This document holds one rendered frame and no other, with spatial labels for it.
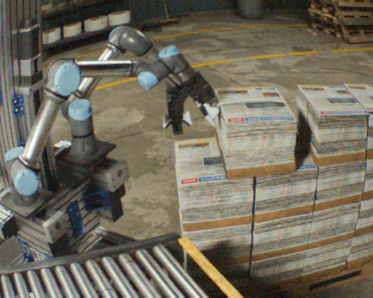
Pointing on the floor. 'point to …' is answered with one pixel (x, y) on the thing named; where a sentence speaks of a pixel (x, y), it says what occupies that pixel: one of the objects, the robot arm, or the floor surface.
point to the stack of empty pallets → (329, 19)
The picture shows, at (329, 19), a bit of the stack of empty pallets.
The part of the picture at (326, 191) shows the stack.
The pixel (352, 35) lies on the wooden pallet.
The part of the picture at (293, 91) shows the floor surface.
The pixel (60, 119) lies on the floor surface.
